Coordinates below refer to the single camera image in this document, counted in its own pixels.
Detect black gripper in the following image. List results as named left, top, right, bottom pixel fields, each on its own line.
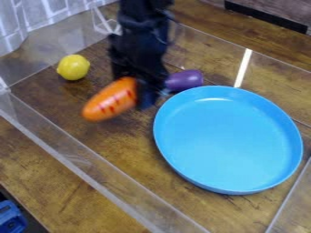
left=108, top=12, right=170, bottom=109

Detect orange toy carrot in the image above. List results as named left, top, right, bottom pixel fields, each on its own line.
left=81, top=76, right=138, bottom=122

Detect blue plastic plate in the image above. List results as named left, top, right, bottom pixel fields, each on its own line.
left=154, top=86, right=304, bottom=195

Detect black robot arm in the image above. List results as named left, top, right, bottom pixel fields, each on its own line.
left=108, top=0, right=174, bottom=109

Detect purple toy eggplant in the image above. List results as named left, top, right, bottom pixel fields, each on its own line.
left=166, top=69, right=204, bottom=92

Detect yellow toy lemon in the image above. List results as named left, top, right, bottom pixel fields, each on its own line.
left=56, top=54, right=89, bottom=81

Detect white sheer curtain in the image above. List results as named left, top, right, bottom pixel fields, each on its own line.
left=0, top=0, right=117, bottom=56

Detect blue plastic object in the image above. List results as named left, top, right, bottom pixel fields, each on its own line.
left=0, top=200, right=28, bottom=233

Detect clear acrylic enclosure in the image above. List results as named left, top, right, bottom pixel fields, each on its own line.
left=0, top=0, right=311, bottom=233

